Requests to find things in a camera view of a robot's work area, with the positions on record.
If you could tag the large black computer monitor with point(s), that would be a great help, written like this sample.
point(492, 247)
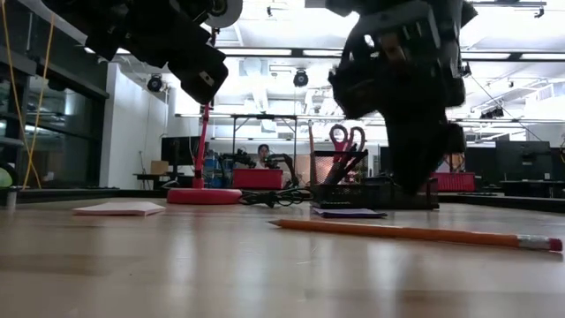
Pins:
point(523, 160)

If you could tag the black background robot arm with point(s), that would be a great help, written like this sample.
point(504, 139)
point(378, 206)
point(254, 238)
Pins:
point(282, 158)
point(240, 158)

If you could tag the pink sticky note pad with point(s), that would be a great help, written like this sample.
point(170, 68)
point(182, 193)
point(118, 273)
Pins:
point(119, 209)

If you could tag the red desk lamp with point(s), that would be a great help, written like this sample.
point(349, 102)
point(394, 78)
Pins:
point(203, 195)

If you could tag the black background rig frame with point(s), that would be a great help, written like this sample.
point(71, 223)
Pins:
point(265, 116)

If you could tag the brown cardboard box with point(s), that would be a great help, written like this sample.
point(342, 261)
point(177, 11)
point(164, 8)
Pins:
point(159, 167)

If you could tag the purple sticky note pad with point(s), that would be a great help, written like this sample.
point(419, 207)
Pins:
point(348, 213)

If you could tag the black mesh desk organizer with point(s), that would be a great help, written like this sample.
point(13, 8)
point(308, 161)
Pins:
point(362, 196)

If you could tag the small green round object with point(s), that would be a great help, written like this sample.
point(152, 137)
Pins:
point(4, 177)

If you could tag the blue storage bins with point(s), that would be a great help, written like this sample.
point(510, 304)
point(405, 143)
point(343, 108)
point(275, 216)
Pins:
point(218, 174)

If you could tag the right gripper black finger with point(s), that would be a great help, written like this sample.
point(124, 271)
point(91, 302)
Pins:
point(415, 154)

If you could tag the small grey post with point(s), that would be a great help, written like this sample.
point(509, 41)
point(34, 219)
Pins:
point(11, 199)

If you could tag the black ceiling spotlight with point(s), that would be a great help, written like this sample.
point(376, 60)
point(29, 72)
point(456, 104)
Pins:
point(301, 78)
point(155, 83)
point(492, 113)

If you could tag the dark background desk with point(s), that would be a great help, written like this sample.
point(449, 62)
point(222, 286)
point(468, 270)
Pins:
point(529, 187)

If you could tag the black pen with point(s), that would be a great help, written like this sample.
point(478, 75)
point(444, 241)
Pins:
point(358, 158)
point(348, 165)

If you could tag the ceiling light strip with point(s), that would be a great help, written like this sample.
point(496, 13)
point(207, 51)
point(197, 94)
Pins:
point(538, 56)
point(485, 56)

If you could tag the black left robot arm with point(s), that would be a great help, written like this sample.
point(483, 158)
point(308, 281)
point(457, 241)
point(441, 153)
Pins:
point(132, 26)

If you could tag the person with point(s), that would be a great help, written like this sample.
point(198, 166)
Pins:
point(263, 152)

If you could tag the red storage bin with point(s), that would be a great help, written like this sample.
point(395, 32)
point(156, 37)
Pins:
point(457, 182)
point(257, 179)

